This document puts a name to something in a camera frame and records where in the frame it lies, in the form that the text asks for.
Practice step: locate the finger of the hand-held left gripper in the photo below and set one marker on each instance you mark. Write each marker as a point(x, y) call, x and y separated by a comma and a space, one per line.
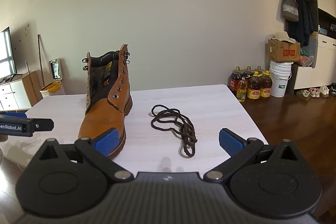
point(13, 114)
point(44, 125)

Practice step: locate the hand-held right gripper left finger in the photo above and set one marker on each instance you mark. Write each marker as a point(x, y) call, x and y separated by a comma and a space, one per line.
point(109, 142)

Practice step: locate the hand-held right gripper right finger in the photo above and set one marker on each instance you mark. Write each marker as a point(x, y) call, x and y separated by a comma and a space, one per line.
point(232, 142)

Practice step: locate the brown leather boot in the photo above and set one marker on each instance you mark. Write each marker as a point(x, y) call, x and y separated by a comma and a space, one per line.
point(105, 113)

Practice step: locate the dark brown shoelace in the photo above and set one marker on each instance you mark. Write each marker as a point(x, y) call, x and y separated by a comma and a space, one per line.
point(193, 132)

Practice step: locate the row of assorted shoes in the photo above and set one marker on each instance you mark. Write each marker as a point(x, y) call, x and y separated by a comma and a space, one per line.
point(313, 92)

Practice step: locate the white wooden television cabinet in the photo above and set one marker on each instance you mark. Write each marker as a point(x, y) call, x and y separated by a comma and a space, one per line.
point(15, 92)

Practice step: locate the white pedal trash bin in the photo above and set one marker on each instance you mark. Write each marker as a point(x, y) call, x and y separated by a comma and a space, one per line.
point(52, 79)

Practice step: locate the flat screen television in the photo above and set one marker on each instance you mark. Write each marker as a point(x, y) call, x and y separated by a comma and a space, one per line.
point(6, 56)

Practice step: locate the group of cooking oil bottles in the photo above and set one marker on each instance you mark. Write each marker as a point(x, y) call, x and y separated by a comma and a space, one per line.
point(253, 86)

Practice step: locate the white plastic bucket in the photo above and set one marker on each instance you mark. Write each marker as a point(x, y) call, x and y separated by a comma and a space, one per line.
point(280, 79)

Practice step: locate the cardboard box with red label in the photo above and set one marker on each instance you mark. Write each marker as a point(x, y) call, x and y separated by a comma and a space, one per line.
point(283, 52)

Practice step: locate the colourful plastic bags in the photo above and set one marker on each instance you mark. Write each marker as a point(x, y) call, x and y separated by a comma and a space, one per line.
point(306, 59)

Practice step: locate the dark hanging coat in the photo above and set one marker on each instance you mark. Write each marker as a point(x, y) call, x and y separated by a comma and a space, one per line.
point(304, 19)

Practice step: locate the grey hanging bag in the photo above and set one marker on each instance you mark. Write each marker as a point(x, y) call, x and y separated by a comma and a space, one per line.
point(290, 10)

